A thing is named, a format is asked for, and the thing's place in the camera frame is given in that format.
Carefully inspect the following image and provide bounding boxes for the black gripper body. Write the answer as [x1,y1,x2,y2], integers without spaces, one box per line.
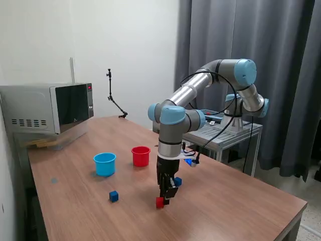
[156,155,180,188]

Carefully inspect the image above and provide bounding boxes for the white floor cable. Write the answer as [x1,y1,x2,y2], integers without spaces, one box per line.
[300,222,321,233]

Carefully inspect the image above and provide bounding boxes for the silver microwave oven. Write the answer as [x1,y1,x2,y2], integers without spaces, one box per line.
[0,82,95,136]

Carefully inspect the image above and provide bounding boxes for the wooden sticks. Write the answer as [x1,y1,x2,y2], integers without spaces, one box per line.
[26,139,59,149]

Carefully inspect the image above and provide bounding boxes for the white wall pipe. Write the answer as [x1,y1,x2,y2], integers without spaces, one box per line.
[69,57,76,84]

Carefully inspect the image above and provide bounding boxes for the blue plastic bin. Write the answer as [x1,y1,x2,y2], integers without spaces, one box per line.
[93,152,117,177]

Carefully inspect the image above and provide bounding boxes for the black hanging cable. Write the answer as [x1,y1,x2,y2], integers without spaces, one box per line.
[243,115,254,174]

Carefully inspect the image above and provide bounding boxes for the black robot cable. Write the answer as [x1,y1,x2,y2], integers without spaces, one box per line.
[180,71,238,158]

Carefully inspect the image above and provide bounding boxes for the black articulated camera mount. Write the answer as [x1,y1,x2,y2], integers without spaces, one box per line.
[105,68,128,119]

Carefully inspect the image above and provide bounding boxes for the dark furniture piece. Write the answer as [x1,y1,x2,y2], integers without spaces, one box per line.
[310,144,321,180]

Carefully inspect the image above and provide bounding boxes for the red plastic bin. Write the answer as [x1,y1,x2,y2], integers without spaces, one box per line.
[131,146,151,168]

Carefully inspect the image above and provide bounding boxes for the grey curtain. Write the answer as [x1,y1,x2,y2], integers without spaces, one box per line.
[174,0,321,183]

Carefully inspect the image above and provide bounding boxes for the teach pendant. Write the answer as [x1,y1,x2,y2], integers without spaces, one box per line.
[200,109,224,119]

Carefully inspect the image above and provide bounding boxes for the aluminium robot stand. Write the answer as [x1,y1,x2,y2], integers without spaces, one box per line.
[152,117,263,176]

